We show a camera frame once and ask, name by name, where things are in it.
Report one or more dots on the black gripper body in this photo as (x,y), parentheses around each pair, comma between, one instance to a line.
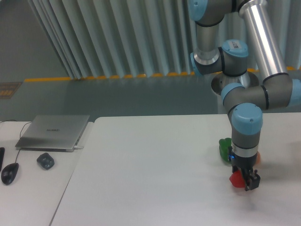
(243,163)

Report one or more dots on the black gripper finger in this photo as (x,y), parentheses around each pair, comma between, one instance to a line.
(251,179)

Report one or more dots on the red bell pepper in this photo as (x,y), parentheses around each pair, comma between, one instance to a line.
(237,180)

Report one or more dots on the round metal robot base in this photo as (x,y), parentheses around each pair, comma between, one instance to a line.
(248,79)

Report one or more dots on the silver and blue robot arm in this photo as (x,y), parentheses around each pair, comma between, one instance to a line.
(243,96)

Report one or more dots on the green bell pepper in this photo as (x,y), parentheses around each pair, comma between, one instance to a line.
(224,144)

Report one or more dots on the silver closed laptop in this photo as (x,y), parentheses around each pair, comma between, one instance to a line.
(53,133)

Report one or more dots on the dark grey small case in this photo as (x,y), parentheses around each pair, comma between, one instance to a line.
(46,161)

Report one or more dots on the black computer mouse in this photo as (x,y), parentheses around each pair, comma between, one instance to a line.
(9,173)

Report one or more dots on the black object at left edge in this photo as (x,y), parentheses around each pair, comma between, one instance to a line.
(2,153)

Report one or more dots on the grey corrugated panel wall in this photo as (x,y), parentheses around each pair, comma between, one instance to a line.
(119,38)

